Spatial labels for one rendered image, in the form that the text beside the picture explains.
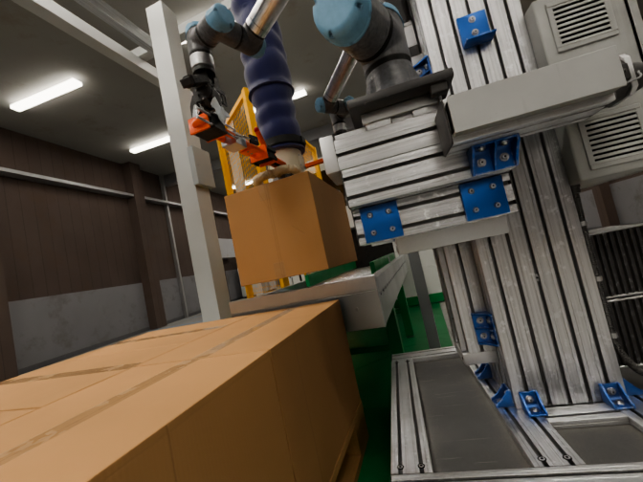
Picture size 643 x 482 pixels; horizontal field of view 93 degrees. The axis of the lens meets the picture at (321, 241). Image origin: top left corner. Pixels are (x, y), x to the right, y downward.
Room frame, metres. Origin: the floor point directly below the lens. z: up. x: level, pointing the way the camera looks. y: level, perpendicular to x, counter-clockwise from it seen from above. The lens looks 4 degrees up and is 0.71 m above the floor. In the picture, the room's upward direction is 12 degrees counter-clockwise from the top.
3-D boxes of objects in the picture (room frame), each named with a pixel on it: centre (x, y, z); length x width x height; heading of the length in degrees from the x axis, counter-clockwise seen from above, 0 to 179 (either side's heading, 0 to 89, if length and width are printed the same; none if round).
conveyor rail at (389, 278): (2.38, -0.51, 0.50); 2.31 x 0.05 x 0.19; 163
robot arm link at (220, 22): (0.92, 0.17, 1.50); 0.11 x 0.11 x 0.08; 51
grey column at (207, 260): (2.38, 0.90, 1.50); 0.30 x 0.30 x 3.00; 73
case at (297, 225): (1.54, 0.10, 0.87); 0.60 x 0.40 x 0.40; 163
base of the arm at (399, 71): (0.73, -0.25, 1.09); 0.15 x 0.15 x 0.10
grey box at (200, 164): (2.35, 0.80, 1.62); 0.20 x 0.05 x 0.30; 163
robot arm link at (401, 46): (0.73, -0.25, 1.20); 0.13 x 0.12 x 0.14; 141
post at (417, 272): (1.76, -0.50, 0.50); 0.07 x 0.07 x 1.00; 73
